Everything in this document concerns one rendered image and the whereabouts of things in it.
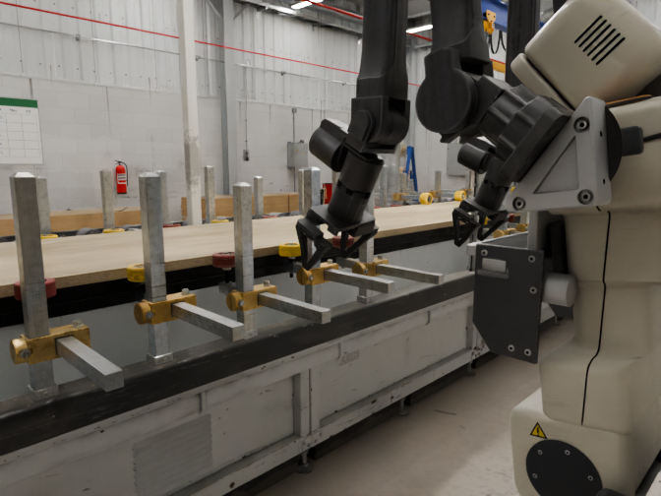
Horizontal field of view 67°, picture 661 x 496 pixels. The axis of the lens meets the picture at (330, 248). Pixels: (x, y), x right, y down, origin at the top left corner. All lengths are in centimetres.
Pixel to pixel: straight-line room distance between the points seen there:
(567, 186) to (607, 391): 30
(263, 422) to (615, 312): 135
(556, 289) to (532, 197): 18
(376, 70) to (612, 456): 60
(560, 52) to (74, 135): 823
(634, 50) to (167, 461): 151
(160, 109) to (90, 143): 133
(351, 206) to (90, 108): 815
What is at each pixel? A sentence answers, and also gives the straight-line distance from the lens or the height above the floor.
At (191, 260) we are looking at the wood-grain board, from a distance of 148.
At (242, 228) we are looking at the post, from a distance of 131.
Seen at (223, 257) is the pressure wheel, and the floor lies 90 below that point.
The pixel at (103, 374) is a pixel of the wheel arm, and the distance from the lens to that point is 93.
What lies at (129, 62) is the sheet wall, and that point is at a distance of 919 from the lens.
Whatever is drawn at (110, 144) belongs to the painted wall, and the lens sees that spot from 887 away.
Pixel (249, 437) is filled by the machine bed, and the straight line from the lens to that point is 186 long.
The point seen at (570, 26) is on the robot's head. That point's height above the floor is 133.
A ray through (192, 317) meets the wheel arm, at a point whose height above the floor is 83.
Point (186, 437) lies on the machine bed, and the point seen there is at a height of 34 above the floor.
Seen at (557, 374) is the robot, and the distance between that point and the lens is 78.
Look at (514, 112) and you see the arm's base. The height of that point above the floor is 122.
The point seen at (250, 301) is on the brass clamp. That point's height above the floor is 80.
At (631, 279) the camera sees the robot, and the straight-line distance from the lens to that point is 75.
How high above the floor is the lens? 116
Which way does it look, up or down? 9 degrees down
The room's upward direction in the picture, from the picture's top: straight up
